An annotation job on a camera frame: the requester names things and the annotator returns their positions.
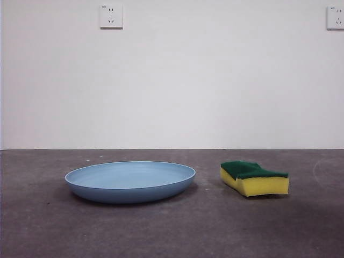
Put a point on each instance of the white wall socket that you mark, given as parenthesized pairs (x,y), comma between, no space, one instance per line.
(336,18)
(111,16)

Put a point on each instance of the blue round plate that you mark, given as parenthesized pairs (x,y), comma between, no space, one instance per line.
(129,188)

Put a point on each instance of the yellow sponge with green pad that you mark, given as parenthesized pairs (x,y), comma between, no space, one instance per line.
(258,186)

